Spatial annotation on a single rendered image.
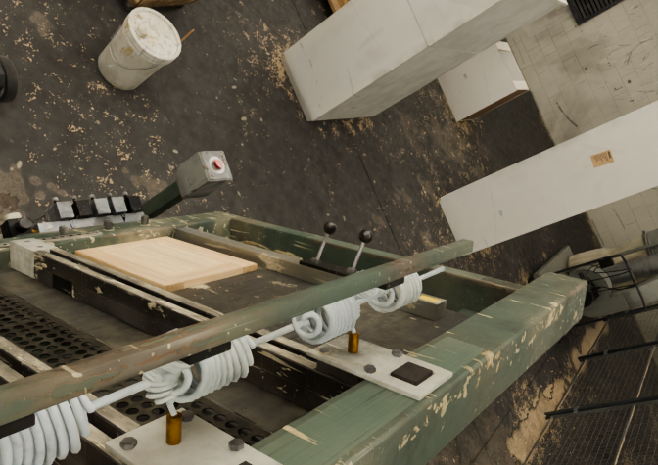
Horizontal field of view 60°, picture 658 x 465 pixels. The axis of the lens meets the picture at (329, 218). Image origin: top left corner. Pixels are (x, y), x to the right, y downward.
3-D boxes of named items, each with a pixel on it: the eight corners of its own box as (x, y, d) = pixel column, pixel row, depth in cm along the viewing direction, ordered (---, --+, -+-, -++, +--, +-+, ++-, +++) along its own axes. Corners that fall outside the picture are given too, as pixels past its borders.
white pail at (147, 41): (135, 47, 325) (182, -1, 296) (155, 95, 322) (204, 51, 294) (84, 43, 299) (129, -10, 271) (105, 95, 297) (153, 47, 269)
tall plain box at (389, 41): (342, 59, 494) (531, -74, 389) (369, 121, 489) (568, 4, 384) (274, 54, 422) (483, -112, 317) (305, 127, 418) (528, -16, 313)
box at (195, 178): (196, 168, 223) (223, 150, 213) (205, 197, 222) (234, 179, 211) (170, 170, 214) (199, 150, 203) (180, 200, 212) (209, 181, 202)
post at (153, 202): (99, 240, 266) (192, 176, 221) (103, 252, 265) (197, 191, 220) (87, 242, 261) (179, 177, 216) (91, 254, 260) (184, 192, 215)
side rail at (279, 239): (240, 245, 213) (242, 216, 211) (538, 330, 148) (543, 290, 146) (228, 247, 208) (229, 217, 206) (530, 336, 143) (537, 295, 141)
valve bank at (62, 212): (119, 205, 214) (154, 179, 199) (131, 241, 212) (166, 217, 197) (-26, 218, 174) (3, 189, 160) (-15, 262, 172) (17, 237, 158)
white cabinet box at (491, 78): (451, 75, 670) (507, 42, 627) (472, 120, 666) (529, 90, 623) (435, 74, 634) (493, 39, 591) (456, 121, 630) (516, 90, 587)
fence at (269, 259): (187, 238, 192) (187, 226, 191) (445, 315, 136) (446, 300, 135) (174, 240, 188) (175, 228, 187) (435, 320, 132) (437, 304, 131)
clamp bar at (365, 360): (41, 261, 153) (39, 173, 149) (445, 439, 84) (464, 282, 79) (2, 268, 145) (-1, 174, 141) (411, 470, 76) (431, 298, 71)
